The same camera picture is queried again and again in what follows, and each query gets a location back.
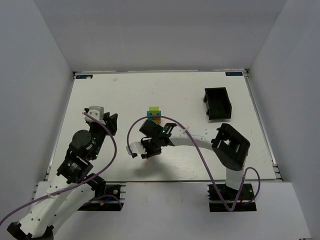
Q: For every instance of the right blue table label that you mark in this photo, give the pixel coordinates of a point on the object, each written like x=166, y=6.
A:
x=233, y=73

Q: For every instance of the blue table label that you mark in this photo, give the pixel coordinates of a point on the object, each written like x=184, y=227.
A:
x=84, y=76
x=233, y=73

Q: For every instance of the left blue table label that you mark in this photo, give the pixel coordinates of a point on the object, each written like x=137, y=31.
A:
x=84, y=76

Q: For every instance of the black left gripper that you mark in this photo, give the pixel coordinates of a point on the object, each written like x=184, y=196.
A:
x=105, y=122

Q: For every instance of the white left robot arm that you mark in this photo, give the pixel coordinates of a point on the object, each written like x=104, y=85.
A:
x=74, y=184

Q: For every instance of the long green arch block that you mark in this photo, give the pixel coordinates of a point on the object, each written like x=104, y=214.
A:
x=156, y=120

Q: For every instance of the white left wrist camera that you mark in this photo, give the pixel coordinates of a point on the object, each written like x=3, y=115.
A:
x=96, y=112

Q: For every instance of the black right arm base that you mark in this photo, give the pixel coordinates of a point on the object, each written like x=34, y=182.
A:
x=229, y=195

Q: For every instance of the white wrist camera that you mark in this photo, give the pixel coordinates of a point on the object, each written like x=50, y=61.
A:
x=96, y=112
x=135, y=148

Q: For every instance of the teal arch block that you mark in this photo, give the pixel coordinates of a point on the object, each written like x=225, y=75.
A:
x=153, y=116

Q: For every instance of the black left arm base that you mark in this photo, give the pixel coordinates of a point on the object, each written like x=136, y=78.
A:
x=110, y=199

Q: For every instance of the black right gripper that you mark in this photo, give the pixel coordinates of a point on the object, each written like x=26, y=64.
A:
x=152, y=144

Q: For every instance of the green rectangular block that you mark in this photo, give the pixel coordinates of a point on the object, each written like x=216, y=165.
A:
x=154, y=110

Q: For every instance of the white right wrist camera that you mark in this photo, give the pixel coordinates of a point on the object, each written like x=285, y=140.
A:
x=135, y=148

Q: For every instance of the black plastic bin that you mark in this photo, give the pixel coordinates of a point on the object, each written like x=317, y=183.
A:
x=217, y=102

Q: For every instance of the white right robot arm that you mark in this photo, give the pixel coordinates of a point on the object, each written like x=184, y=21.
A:
x=230, y=147

